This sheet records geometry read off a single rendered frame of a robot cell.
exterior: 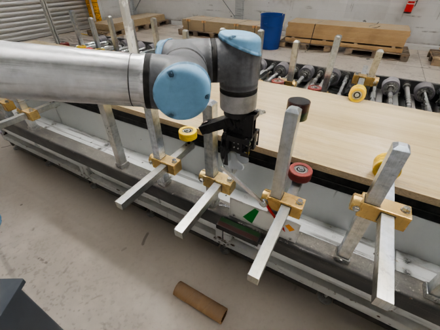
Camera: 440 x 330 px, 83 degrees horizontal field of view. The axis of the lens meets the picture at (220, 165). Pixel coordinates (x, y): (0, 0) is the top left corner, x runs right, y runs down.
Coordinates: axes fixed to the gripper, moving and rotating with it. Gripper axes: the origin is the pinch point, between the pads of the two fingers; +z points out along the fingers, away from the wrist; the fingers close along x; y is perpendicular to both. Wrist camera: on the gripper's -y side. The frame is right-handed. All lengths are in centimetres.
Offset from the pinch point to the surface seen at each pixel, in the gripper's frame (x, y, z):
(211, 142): 6.0, -9.6, -2.9
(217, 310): -6, -2, 90
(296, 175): 16.3, 17.5, 7.8
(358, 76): 114, 26, 2
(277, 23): 547, -166, 44
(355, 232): 6.0, 38.6, 13.2
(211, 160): 6.0, -9.8, 4.4
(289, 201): 6.4, 18.4, 11.3
